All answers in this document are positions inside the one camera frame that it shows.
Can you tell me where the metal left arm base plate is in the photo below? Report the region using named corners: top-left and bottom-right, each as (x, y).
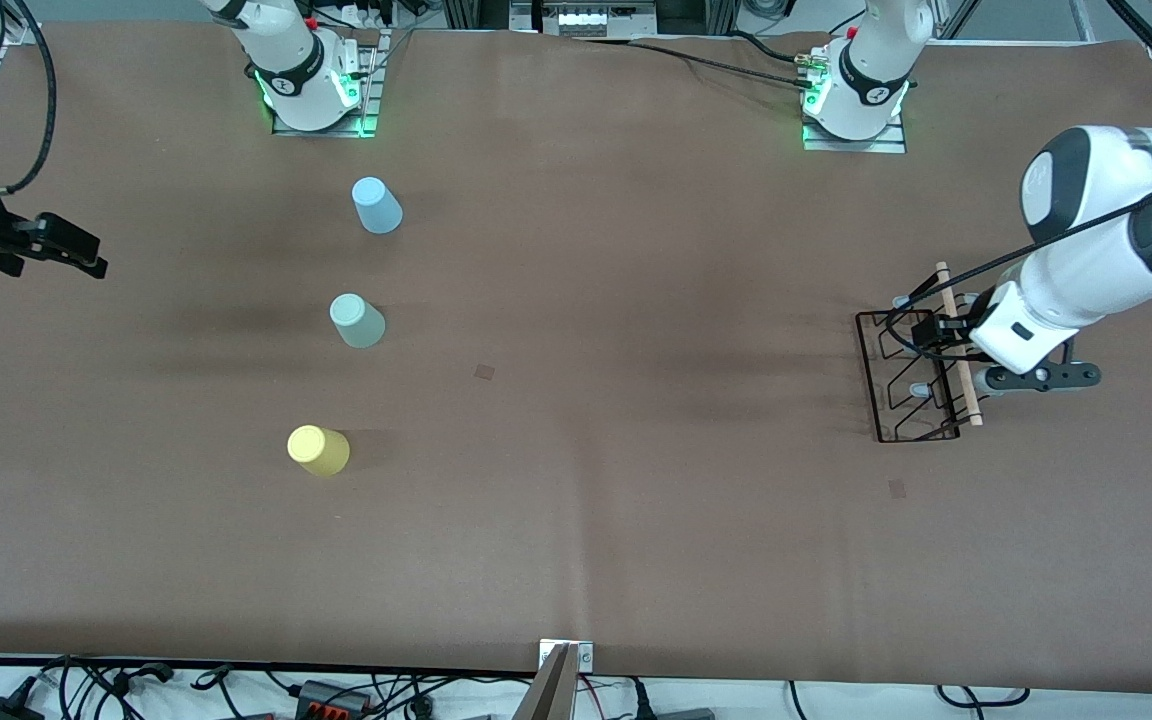
top-left (802, 108), bottom-right (909, 155)

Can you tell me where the black looped cable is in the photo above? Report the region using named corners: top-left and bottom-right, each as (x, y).
top-left (936, 684), bottom-right (1033, 708)

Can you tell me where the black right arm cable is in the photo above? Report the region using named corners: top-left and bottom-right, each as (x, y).
top-left (0, 0), bottom-right (59, 197)

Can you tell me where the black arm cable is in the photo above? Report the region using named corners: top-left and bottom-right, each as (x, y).
top-left (883, 0), bottom-right (1152, 353)
top-left (0, 0), bottom-right (59, 197)

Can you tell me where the black wire cup holder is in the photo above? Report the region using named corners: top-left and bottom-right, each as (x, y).
top-left (855, 262), bottom-right (986, 444)

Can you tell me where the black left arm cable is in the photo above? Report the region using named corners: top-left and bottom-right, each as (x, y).
top-left (883, 0), bottom-right (1152, 353)

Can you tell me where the pale green plastic cup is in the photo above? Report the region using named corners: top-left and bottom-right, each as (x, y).
top-left (329, 293), bottom-right (387, 350)

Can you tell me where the silver pole bracket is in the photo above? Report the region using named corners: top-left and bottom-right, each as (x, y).
top-left (539, 640), bottom-right (595, 673)

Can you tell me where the black tangled cable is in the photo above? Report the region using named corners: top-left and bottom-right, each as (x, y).
top-left (36, 655), bottom-right (282, 720)

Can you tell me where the black orange connector block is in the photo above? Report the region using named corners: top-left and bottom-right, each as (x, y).
top-left (294, 679), bottom-right (374, 718)

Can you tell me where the brown table mat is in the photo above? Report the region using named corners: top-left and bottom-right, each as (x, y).
top-left (0, 20), bottom-right (1152, 694)

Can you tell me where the light blue plastic cup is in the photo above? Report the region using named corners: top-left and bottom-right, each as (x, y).
top-left (351, 177), bottom-right (404, 236)

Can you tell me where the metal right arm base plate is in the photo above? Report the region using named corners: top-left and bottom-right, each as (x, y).
top-left (271, 28), bottom-right (383, 139)

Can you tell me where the yellow plastic cup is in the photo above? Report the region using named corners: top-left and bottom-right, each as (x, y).
top-left (287, 425), bottom-right (351, 478)

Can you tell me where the short black table cable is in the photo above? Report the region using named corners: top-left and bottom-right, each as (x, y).
top-left (726, 28), bottom-right (809, 67)

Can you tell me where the long black table cable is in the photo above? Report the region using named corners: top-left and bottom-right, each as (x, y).
top-left (624, 38), bottom-right (815, 91)

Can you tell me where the grey aluminium camera pole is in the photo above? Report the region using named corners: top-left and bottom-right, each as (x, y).
top-left (513, 643), bottom-right (583, 720)

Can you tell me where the white power strip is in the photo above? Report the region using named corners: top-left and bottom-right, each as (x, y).
top-left (540, 0), bottom-right (658, 39)

